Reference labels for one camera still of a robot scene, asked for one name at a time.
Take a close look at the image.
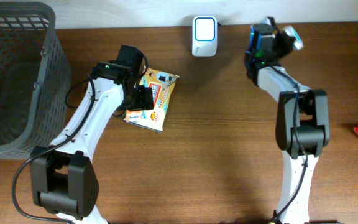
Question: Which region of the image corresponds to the green tissue pack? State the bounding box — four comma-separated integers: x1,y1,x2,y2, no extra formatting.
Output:
284,25,304,50

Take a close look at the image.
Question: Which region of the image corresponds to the yellow snack bag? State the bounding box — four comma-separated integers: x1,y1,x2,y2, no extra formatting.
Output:
129,65,180,133

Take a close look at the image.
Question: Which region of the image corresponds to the orange tissue pack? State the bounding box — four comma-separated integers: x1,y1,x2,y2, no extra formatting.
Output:
124,110,146,123

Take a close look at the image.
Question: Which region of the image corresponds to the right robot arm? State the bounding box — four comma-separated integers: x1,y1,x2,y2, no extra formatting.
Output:
244,17,330,223

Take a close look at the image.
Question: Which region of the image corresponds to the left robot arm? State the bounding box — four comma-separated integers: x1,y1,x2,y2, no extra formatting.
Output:
27,45,154,223

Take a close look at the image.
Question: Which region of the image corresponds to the white barcode scanner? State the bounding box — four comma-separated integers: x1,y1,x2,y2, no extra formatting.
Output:
191,16,218,57

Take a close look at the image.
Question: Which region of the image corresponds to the dark grey plastic basket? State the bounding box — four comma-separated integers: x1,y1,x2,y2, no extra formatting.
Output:
0,2,71,159

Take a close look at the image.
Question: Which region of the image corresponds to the left black cable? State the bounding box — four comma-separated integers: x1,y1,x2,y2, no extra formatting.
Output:
11,54,150,224

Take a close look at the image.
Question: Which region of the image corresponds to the right black cable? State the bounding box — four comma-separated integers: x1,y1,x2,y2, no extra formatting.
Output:
268,62,310,224

